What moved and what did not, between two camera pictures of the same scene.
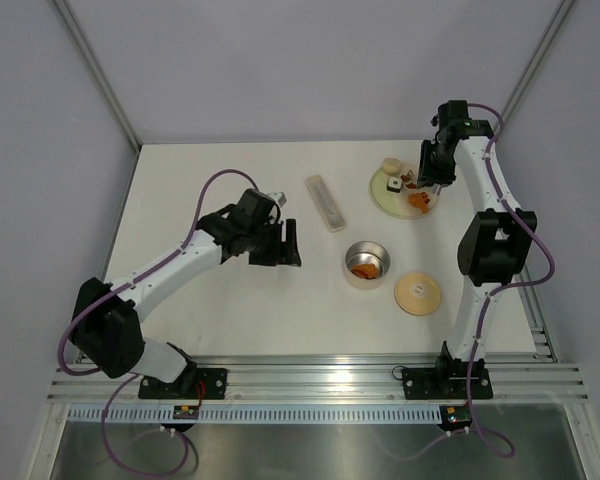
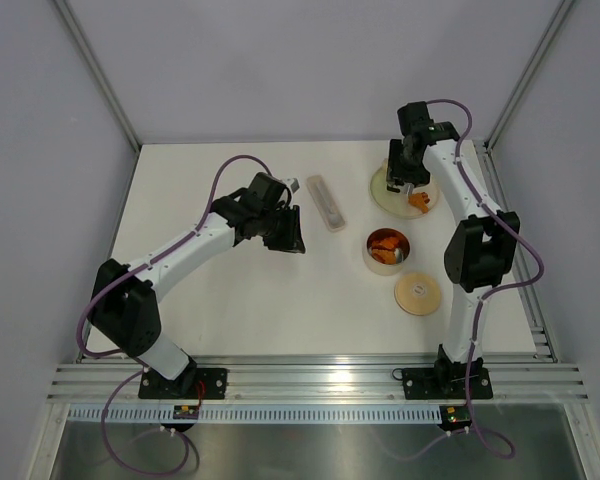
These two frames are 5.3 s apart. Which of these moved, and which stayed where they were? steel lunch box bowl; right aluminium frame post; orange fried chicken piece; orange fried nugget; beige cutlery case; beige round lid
Moved: steel lunch box bowl; orange fried chicken piece
Stayed: beige round lid; orange fried nugget; right aluminium frame post; beige cutlery case
